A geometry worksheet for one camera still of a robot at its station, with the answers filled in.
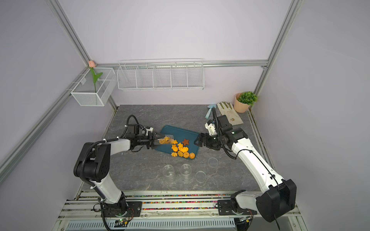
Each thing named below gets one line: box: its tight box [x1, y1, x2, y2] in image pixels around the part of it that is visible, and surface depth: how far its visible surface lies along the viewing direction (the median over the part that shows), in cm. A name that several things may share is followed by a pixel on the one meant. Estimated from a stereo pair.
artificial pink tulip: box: [88, 60, 104, 93], surface depth 92 cm
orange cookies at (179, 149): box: [170, 138, 190, 159], surface depth 96 cm
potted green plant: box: [234, 91, 258, 114], surface depth 110 cm
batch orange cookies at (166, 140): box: [158, 136, 179, 145], surface depth 93 cm
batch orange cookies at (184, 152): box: [177, 146, 196, 160], surface depth 94 cm
